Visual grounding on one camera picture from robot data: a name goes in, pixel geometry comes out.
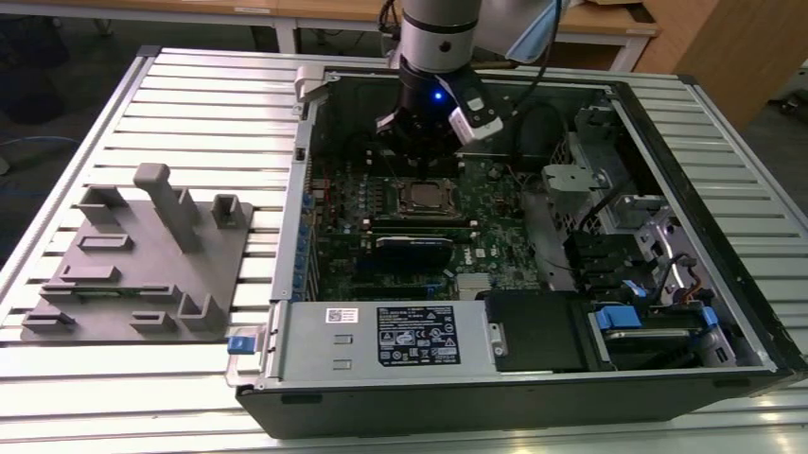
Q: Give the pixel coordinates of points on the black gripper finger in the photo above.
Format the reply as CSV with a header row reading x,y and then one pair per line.
x,y
431,163
420,163

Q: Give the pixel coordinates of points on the small CPU plate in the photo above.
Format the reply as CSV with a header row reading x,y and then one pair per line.
x,y
428,194

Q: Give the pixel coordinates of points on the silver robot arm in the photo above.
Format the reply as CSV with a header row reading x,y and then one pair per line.
x,y
435,42

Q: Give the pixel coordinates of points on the green motherboard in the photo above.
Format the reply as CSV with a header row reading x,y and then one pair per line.
x,y
498,236

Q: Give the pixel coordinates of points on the black graphics card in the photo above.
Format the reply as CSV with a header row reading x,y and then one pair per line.
x,y
412,257

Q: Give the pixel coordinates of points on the metal drive cage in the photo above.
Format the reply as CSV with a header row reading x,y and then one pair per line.
x,y
567,179

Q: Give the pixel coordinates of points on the silver chipset heatsink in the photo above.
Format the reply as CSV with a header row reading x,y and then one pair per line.
x,y
472,286

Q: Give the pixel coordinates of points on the silver power supply unit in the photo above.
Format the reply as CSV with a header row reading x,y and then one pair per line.
x,y
315,350

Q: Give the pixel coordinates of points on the hard disk in blue carrier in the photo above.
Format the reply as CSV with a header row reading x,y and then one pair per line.
x,y
615,317

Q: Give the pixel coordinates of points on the grey plastic parts rack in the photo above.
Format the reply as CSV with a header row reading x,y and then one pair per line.
x,y
157,265

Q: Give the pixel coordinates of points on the blue case latch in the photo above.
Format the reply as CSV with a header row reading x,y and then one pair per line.
x,y
239,345

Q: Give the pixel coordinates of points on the wooden cabinet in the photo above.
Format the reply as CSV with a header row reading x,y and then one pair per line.
x,y
725,47

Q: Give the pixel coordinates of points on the black open PC case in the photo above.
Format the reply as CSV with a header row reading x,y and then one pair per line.
x,y
442,411

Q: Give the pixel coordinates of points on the blue plastic clip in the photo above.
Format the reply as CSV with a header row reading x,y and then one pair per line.
x,y
708,316

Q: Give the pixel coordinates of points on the grey equipment on wheels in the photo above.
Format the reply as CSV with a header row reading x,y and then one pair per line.
x,y
798,94

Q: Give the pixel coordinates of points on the black office chair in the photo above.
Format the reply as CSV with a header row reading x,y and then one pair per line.
x,y
30,71

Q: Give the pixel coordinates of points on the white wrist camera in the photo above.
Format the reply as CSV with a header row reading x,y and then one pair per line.
x,y
476,127

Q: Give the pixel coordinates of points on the wooden desk white frame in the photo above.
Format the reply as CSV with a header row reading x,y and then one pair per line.
x,y
621,23

